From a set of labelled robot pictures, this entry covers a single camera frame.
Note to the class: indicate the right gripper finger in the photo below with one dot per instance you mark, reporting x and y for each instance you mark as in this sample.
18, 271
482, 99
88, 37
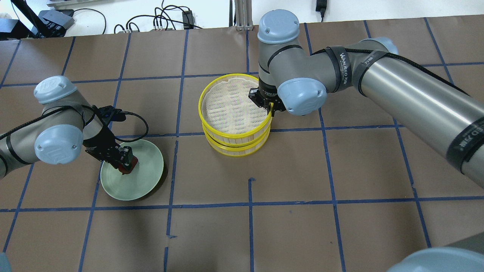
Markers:
271, 111

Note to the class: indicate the brown steamed bun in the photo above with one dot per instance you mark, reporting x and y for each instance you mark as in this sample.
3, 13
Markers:
127, 169

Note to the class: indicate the aluminium frame post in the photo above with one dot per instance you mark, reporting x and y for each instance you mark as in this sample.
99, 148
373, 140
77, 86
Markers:
243, 15

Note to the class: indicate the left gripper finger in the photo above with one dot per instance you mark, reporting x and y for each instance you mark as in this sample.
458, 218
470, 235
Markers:
126, 155

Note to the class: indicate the black power adapter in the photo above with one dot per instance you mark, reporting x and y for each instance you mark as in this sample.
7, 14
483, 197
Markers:
188, 19

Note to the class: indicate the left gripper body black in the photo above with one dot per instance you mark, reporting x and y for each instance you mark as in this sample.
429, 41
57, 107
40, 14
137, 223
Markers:
103, 142

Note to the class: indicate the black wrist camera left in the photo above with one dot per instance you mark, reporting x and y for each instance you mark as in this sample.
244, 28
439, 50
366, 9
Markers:
110, 114

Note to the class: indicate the light green plate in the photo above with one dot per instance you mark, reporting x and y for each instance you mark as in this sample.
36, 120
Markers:
143, 178

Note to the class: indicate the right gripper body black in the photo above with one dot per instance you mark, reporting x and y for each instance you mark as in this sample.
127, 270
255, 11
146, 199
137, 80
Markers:
267, 94

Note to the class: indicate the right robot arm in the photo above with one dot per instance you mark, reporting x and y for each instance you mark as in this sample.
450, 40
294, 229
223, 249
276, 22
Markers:
442, 115

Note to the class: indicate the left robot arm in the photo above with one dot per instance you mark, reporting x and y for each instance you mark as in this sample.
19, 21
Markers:
67, 124

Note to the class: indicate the white steamer cloth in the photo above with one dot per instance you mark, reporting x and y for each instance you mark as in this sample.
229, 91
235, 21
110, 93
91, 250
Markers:
232, 105

